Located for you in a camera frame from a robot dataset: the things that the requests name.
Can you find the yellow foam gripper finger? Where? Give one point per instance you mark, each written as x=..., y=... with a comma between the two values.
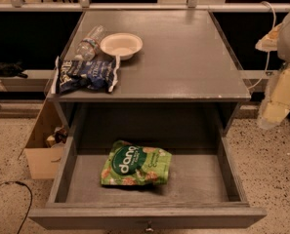
x=269, y=42
x=276, y=105

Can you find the green rice chip bag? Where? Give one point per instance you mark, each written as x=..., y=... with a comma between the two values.
x=129, y=165

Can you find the grey cabinet counter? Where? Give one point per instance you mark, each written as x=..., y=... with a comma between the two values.
x=184, y=58

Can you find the blue chip bag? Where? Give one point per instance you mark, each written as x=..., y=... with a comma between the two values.
x=75, y=74

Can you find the open grey top drawer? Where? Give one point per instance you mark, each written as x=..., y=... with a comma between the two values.
x=203, y=189

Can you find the metal drawer knob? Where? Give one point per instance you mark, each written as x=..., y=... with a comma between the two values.
x=149, y=228

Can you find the white paper bowl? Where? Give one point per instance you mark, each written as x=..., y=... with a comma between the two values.
x=123, y=45

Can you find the clear plastic water bottle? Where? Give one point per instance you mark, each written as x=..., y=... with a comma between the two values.
x=90, y=46

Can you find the items inside cardboard box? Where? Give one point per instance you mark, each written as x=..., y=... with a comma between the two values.
x=58, y=136

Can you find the cardboard box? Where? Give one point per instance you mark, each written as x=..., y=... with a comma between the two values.
x=43, y=161

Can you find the black object on ledge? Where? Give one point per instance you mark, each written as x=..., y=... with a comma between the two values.
x=9, y=69

